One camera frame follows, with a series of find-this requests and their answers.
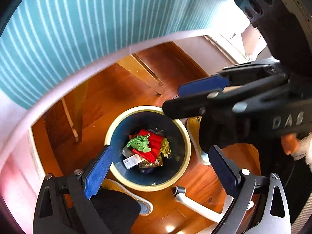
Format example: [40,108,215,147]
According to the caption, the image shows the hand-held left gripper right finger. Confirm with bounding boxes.
[208,146,292,234]

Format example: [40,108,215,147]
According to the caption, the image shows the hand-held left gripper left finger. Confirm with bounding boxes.
[33,144,114,234]

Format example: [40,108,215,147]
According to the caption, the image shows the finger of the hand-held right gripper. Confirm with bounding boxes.
[178,59,288,97]
[162,74,291,120]

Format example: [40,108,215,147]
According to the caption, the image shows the white blue carton box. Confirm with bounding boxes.
[122,154,140,169]

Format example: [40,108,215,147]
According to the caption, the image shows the clear plastic wrapper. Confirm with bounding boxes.
[121,144,134,157]

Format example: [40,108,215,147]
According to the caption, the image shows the gold foil wrapper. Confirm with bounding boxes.
[156,137,172,167]

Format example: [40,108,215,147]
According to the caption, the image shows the plain red wrapper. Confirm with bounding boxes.
[132,129,164,164]

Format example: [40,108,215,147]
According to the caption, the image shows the blue bin with cream rim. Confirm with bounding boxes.
[104,106,192,192]

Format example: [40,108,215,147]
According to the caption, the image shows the green wrapper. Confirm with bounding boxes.
[126,134,152,154]

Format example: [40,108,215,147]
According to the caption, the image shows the person's right forearm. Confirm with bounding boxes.
[294,132,312,171]

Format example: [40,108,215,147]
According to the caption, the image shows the person's right hand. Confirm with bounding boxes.
[280,133,300,156]

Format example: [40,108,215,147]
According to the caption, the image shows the person's right shoe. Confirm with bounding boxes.
[186,116,211,165]

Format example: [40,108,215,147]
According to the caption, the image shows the person's shoe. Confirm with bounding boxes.
[186,116,211,165]
[101,178,154,216]

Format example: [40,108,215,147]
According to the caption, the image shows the person's right leg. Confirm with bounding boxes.
[199,114,252,154]

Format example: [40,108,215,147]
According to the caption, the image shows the person's leg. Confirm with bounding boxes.
[199,114,252,154]
[90,189,142,234]

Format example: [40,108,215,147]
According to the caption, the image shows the person's left leg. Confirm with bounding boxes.
[90,189,142,234]

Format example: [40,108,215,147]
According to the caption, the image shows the white chair leg with caster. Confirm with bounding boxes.
[172,186,254,224]

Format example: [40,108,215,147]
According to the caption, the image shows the person's left shoe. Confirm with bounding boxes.
[101,178,154,216]

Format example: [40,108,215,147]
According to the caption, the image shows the wooden table leg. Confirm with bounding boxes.
[61,97,80,142]

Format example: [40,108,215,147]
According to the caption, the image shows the pink blanket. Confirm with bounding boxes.
[0,136,50,234]

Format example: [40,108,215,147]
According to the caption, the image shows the beige ribbed knit clothing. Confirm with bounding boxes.
[290,214,312,234]

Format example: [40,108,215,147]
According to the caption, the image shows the teal striped leaf print tablecloth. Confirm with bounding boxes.
[0,0,269,174]

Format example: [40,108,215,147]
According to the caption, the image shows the black cable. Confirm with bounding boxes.
[285,160,297,189]

